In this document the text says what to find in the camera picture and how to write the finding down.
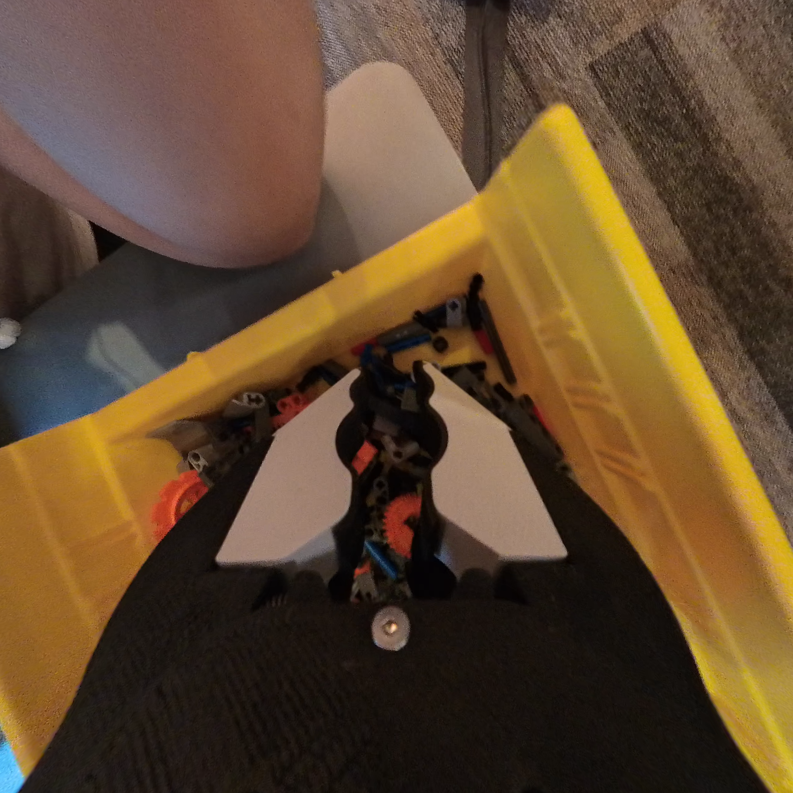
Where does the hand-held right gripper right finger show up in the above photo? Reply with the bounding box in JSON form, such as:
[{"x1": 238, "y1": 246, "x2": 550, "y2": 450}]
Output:
[{"x1": 410, "y1": 361, "x2": 567, "y2": 597}]

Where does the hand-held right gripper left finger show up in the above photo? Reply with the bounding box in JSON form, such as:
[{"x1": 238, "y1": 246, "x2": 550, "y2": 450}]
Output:
[{"x1": 217, "y1": 370, "x2": 373, "y2": 598}]

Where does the pile of toy building parts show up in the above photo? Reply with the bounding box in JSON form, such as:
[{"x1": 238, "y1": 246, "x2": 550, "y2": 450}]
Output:
[{"x1": 149, "y1": 273, "x2": 577, "y2": 605}]

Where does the yellow plastic bin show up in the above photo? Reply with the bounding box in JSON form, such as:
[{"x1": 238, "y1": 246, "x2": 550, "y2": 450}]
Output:
[{"x1": 0, "y1": 102, "x2": 793, "y2": 793}]

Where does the person's left forearm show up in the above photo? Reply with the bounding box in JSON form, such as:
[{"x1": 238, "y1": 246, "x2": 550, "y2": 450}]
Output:
[{"x1": 0, "y1": 0, "x2": 326, "y2": 269}]

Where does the light wood-edged desk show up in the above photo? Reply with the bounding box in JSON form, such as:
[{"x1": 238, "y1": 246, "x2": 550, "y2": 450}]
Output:
[{"x1": 0, "y1": 62, "x2": 479, "y2": 447}]

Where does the orange toy gear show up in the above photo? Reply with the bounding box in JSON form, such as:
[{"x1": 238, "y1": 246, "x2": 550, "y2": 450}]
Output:
[
  {"x1": 152, "y1": 470, "x2": 209, "y2": 541},
  {"x1": 385, "y1": 489, "x2": 423, "y2": 549}
]

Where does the person's beige clothing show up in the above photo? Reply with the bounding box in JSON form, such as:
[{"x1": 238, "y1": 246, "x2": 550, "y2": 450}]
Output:
[{"x1": 0, "y1": 167, "x2": 100, "y2": 317}]

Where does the dark furniture leg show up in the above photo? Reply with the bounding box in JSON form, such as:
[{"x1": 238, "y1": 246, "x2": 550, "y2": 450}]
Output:
[{"x1": 461, "y1": 0, "x2": 512, "y2": 187}]

